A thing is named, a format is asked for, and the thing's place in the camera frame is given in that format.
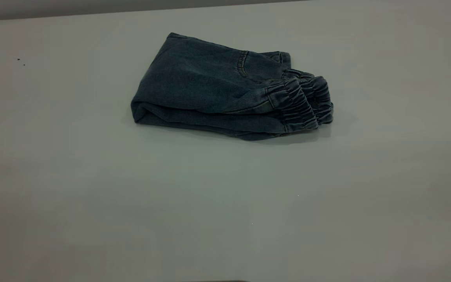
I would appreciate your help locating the blue denim shorts basketball print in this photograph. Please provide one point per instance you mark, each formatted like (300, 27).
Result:
(202, 86)

